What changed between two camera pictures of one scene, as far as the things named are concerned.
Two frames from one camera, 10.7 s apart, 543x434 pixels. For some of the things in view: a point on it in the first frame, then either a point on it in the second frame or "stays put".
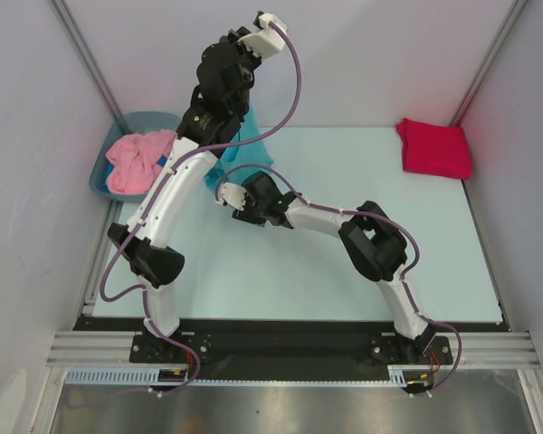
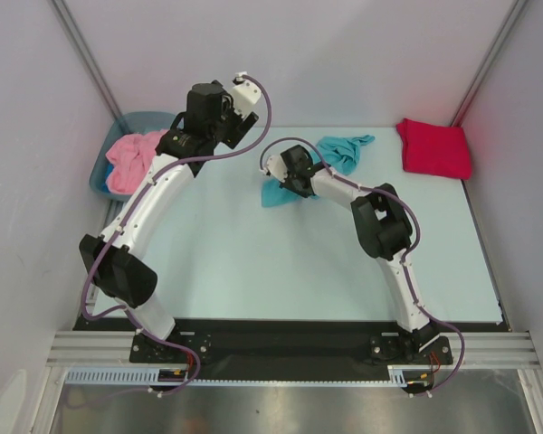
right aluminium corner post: x=508 y=26 stays put
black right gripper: x=245 y=215 to x=292 y=182
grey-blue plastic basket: x=133 y=155 stays put
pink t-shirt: x=134 y=158 stays put
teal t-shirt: x=253 y=153 to x=338 y=153
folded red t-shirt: x=434 y=150 stays put
